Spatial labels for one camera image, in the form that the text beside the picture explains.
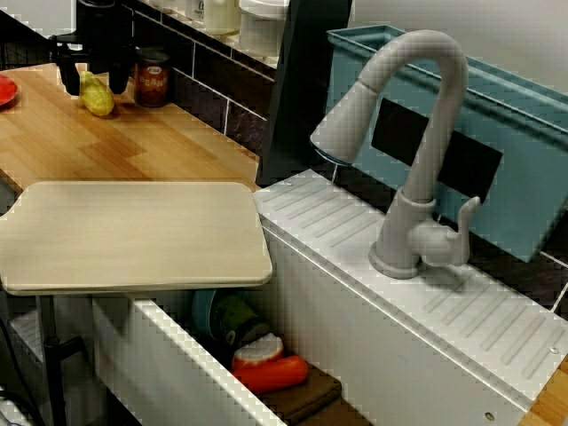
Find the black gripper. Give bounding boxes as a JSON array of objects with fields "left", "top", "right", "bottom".
[{"left": 48, "top": 0, "right": 137, "bottom": 96}]

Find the yellow toy corn cob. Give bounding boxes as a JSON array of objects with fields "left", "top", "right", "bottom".
[{"left": 78, "top": 69, "right": 115, "bottom": 118}]

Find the orange beans can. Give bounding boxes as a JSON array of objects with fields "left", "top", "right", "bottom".
[{"left": 134, "top": 47, "right": 172, "bottom": 108}]

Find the red plate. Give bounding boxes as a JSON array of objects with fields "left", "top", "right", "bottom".
[{"left": 0, "top": 74, "right": 20, "bottom": 107}]

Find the light wooden cutting board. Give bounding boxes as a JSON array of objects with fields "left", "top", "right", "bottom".
[{"left": 0, "top": 180, "right": 274, "bottom": 297}]

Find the white toy sink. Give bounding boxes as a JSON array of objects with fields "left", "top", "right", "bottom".
[{"left": 8, "top": 168, "right": 568, "bottom": 426}]

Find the blue cup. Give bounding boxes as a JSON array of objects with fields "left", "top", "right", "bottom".
[{"left": 191, "top": 288, "right": 218, "bottom": 338}]

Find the white orange toy slice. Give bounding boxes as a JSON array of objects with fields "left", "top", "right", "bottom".
[{"left": 232, "top": 335, "right": 284, "bottom": 370}]

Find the orange toy sausage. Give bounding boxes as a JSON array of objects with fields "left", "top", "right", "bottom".
[{"left": 233, "top": 354, "right": 309, "bottom": 395}]

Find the grey toy faucet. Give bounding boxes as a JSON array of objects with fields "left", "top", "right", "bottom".
[{"left": 309, "top": 28, "right": 482, "bottom": 280}]

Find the brown folded cloth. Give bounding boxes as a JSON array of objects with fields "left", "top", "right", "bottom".
[{"left": 255, "top": 366, "right": 374, "bottom": 426}]

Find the teal plastic bin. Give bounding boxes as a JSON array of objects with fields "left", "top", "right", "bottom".
[{"left": 327, "top": 24, "right": 568, "bottom": 264}]

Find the black vertical post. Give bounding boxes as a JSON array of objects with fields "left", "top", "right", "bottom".
[{"left": 256, "top": 0, "right": 355, "bottom": 187}]

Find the black bar handle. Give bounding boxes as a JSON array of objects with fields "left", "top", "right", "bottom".
[{"left": 35, "top": 295, "right": 88, "bottom": 426}]

